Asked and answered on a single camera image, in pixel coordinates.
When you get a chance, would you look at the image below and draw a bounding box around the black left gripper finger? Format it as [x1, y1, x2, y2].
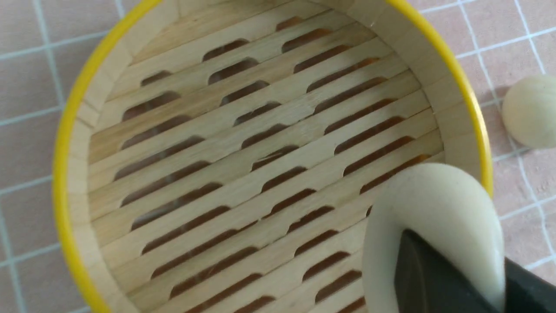
[394, 230, 556, 313]

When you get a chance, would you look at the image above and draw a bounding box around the cream bun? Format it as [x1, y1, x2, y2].
[362, 163, 506, 313]
[502, 74, 556, 149]

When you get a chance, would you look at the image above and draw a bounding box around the cream bun front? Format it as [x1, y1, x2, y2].
[502, 74, 556, 149]

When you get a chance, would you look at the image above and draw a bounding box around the bamboo steamer tray yellow rim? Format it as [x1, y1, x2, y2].
[53, 0, 493, 313]

